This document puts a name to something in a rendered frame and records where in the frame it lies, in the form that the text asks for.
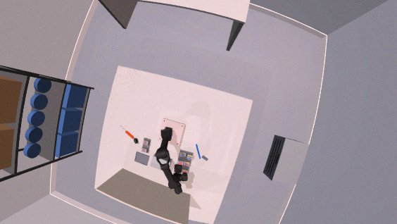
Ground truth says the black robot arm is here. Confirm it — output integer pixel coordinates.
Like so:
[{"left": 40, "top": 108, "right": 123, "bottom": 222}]
[{"left": 156, "top": 127, "right": 188, "bottom": 194}]

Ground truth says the beige flat wall panel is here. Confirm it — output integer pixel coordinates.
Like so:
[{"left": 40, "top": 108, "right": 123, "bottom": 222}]
[{"left": 96, "top": 168, "right": 190, "bottom": 224}]

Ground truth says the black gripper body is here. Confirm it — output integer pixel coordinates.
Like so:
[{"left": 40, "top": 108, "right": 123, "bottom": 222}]
[{"left": 173, "top": 164, "right": 182, "bottom": 179}]

